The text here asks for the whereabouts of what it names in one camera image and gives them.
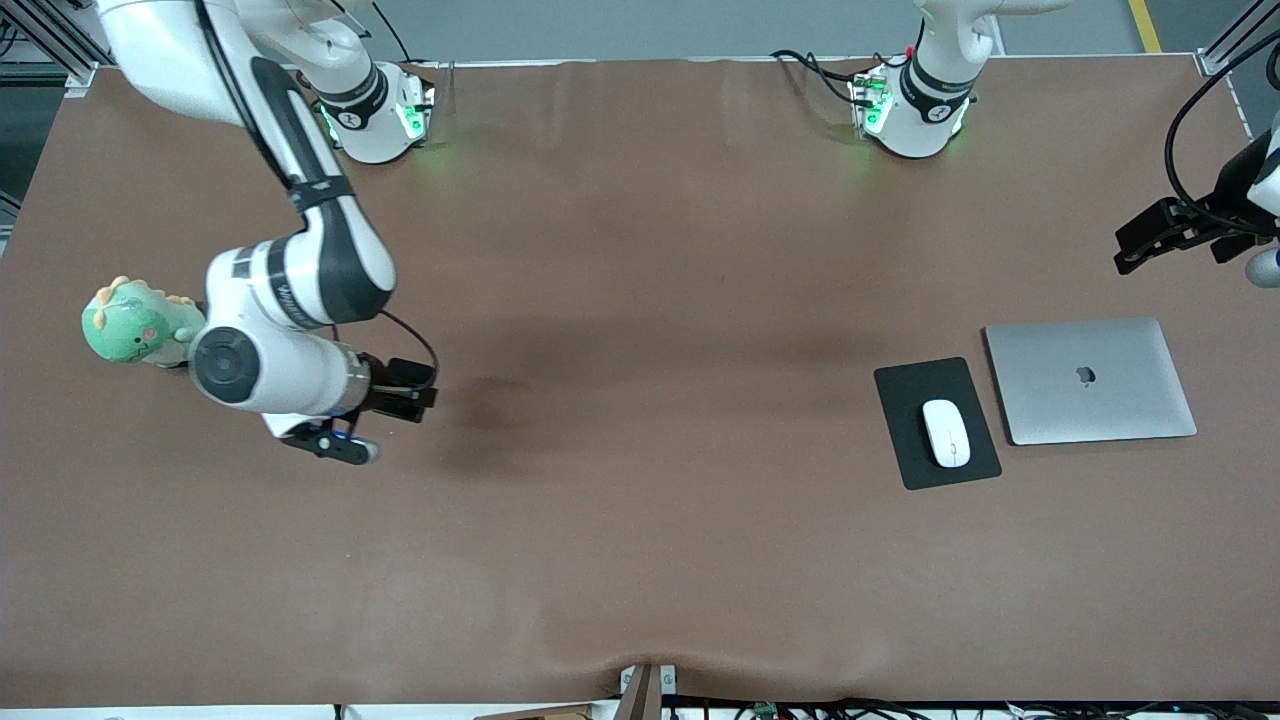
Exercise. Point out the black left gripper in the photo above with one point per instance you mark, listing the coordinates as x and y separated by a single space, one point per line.
1232 187

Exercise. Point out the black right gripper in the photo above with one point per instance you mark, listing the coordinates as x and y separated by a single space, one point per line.
385 388

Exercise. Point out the white computer mouse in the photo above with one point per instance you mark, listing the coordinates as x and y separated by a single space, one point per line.
946 432

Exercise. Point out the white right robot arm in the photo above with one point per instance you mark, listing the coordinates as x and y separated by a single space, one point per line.
225 365

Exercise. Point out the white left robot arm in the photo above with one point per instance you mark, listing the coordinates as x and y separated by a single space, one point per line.
915 110

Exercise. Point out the black mouse pad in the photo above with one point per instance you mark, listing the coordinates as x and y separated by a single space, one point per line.
900 420

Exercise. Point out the silver closed laptop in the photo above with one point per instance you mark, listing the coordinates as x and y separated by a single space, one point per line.
1090 385

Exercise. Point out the brown table cover mat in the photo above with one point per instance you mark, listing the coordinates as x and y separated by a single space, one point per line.
640 520

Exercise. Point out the green dinosaur plush toy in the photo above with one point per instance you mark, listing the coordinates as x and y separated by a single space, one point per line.
135 325

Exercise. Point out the brown cardboard piece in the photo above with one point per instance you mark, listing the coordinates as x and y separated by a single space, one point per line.
560 714

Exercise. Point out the aluminium frame strut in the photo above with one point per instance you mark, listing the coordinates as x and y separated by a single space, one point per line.
1225 50
55 40

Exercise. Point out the metal table clamp bracket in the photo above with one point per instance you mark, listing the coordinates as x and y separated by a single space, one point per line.
667 680

